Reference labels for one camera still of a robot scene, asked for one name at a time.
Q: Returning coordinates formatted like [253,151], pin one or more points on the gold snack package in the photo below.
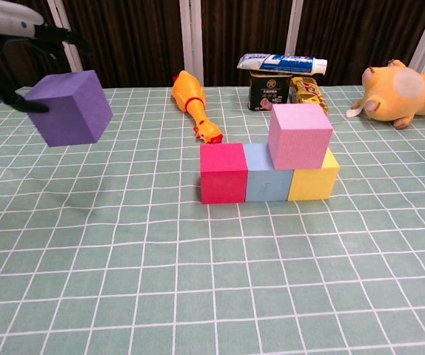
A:
[308,92]

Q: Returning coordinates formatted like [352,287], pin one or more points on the pink foam cube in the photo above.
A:
[301,148]

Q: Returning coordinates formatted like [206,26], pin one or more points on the yellow rubber chicken toy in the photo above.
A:
[190,92]

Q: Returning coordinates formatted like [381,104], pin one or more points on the green checked tablecloth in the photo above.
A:
[212,277]

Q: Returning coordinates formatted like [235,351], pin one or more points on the red foam cube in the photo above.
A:
[221,185]

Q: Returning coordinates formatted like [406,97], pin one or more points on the light blue foam cube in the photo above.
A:
[266,186]

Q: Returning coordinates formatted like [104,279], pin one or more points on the yellow plush animal toy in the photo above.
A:
[390,100]

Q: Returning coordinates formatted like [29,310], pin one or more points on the yellow foam cube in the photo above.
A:
[310,185]

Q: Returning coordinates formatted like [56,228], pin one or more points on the dark brown curtain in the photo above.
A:
[131,37]

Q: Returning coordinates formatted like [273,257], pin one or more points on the white blue toothpaste tube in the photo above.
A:
[279,63]

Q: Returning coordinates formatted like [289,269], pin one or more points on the purple foam cube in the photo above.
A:
[72,114]

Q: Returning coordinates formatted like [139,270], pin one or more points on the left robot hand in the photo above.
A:
[9,20]

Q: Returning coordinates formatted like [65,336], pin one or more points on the dark luncheon meat tin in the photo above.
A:
[264,90]

